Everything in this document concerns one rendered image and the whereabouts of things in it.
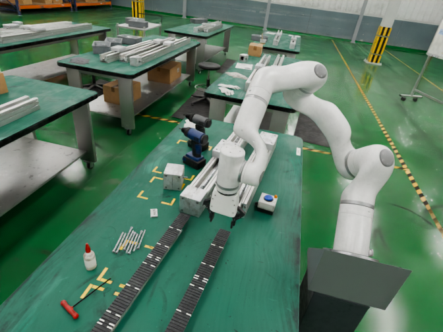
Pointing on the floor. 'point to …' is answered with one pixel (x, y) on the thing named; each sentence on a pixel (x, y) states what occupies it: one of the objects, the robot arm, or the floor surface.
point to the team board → (436, 47)
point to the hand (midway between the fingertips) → (222, 220)
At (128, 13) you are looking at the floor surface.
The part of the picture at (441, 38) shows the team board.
